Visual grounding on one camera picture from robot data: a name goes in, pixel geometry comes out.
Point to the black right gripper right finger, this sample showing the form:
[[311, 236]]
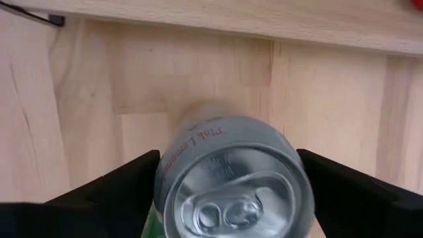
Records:
[[363, 208]]

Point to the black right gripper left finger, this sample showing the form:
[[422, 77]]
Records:
[[99, 211]]

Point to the white pink lemonade can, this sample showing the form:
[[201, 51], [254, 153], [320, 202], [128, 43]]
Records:
[[231, 185]]

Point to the black metal wood shelf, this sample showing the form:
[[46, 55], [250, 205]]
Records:
[[231, 20]]

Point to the green Sprite can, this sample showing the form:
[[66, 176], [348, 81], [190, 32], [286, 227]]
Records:
[[152, 223]]

